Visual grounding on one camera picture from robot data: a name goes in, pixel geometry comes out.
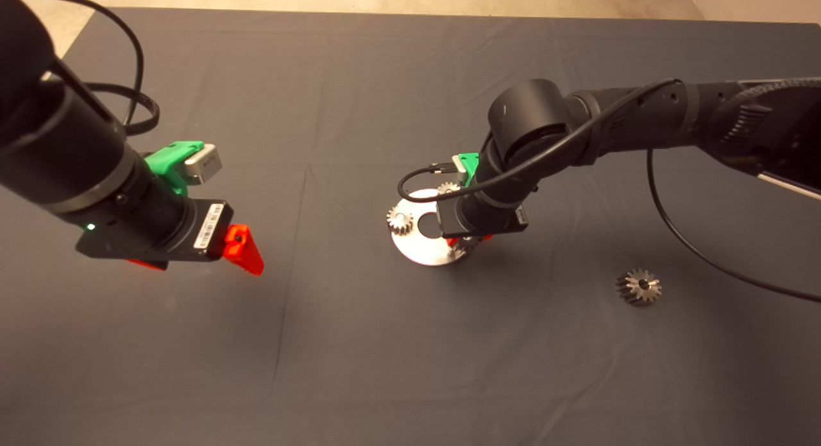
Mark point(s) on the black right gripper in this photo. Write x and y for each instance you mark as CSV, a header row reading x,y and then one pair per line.
x,y
448,221

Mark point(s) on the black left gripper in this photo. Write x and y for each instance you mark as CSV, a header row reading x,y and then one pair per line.
x,y
208,231

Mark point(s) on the small dark steel gear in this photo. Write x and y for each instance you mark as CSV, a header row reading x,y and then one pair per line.
x,y
468,244

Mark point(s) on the large steel gear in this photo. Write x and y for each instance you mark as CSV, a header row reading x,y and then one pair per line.
x,y
632,295

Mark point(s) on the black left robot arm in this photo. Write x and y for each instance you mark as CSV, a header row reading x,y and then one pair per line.
x,y
64,144

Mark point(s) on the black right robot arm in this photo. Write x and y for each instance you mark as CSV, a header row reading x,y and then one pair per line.
x,y
532,112

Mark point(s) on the round metal plate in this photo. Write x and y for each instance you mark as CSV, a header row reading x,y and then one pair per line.
x,y
417,247

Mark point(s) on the dark grey table cloth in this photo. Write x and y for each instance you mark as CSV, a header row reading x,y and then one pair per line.
x,y
385,369

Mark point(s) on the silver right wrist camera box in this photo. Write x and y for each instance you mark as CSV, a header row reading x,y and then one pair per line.
x,y
459,165

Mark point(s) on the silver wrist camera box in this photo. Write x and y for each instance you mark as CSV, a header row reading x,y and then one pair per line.
x,y
459,165
206,163

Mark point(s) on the green right camera mount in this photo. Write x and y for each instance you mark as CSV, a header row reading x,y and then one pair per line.
x,y
470,163

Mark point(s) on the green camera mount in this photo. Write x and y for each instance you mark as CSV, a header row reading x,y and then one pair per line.
x,y
470,163
167,160

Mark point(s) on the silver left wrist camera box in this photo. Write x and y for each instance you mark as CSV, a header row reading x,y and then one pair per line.
x,y
206,163

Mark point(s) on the green left camera mount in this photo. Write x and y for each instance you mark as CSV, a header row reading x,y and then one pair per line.
x,y
167,160

